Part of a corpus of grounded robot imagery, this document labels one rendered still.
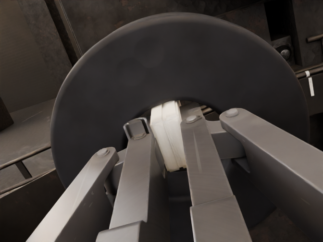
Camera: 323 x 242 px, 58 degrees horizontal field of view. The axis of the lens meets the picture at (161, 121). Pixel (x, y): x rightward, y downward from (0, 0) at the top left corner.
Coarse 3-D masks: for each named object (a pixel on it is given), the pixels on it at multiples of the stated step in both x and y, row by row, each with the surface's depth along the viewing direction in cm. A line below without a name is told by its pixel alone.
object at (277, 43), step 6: (270, 36) 77; (276, 36) 74; (282, 36) 72; (288, 36) 70; (276, 42) 71; (282, 42) 71; (288, 42) 71; (294, 48) 71; (294, 54) 71; (288, 60) 72; (294, 60) 72
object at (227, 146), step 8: (192, 104) 17; (184, 112) 16; (192, 112) 16; (200, 112) 16; (216, 128) 13; (216, 136) 13; (224, 136) 13; (232, 136) 13; (216, 144) 13; (224, 144) 13; (232, 144) 13; (240, 144) 13; (224, 152) 13; (232, 152) 13; (240, 152) 13
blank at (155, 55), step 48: (96, 48) 15; (144, 48) 15; (192, 48) 15; (240, 48) 15; (96, 96) 16; (144, 96) 16; (192, 96) 16; (240, 96) 16; (288, 96) 16; (96, 144) 17; (240, 192) 18; (192, 240) 20
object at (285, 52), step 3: (282, 45) 70; (285, 45) 70; (276, 48) 71; (279, 48) 70; (282, 48) 70; (285, 48) 70; (288, 48) 70; (279, 51) 70; (282, 51) 69; (285, 51) 69; (288, 51) 69; (291, 51) 71; (282, 54) 70; (285, 54) 70; (288, 54) 70; (291, 54) 71; (285, 57) 70; (288, 57) 70
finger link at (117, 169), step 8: (120, 152) 14; (160, 152) 15; (120, 160) 14; (160, 160) 14; (120, 168) 13; (160, 168) 14; (112, 176) 13; (120, 176) 14; (104, 184) 14; (112, 184) 14; (112, 192) 14
